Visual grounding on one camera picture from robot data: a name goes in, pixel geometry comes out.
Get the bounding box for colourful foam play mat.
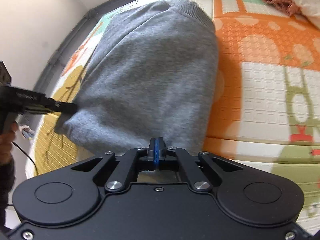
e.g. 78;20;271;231
24;0;320;231

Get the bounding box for grey sweatshirt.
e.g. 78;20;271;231
53;0;220;156

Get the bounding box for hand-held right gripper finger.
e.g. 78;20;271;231
157;137;244;193
71;137;158;193

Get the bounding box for grey bed rail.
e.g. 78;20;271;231
34;0;173;88

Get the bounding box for pink ruffled cloth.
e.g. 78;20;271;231
262;0;303;17

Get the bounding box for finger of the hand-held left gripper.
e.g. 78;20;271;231
46;99;78;115

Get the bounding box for black cable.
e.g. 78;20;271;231
11;141;38;178

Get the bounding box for person's left hand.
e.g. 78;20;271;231
0;122;20;166

